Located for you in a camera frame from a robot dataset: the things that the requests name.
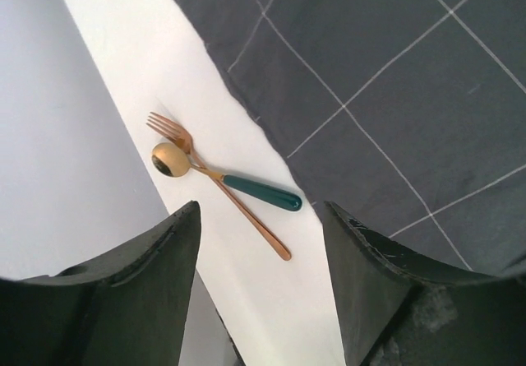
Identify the gold fork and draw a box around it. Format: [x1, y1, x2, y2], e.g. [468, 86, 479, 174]
[147, 112, 292, 261]

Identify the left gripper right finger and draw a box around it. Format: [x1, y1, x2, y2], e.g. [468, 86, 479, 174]
[323, 202, 525, 365]

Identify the gold spoon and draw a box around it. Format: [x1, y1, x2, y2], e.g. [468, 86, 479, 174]
[151, 142, 302, 212]

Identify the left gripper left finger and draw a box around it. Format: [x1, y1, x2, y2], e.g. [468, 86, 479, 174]
[1, 202, 201, 365]

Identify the dark grey checked cloth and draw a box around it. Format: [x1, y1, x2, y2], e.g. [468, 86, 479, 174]
[174, 0, 525, 276]

